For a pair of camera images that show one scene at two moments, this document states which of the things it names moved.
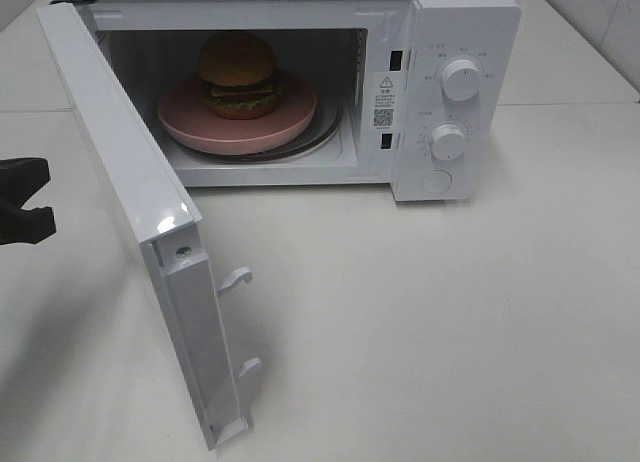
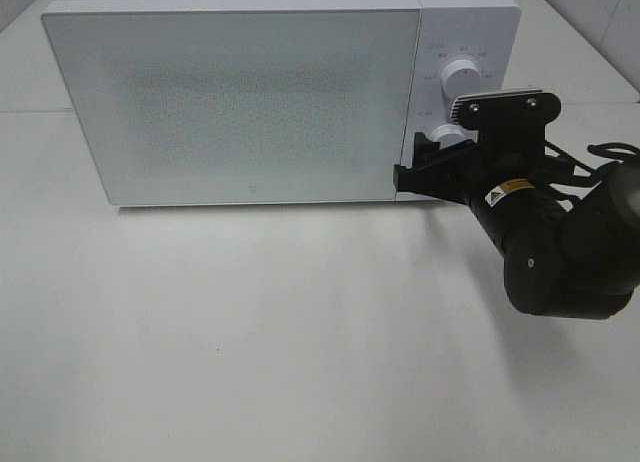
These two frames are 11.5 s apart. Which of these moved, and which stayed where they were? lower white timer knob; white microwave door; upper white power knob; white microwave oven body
Moved: white microwave door
Stayed: upper white power knob; white microwave oven body; lower white timer knob
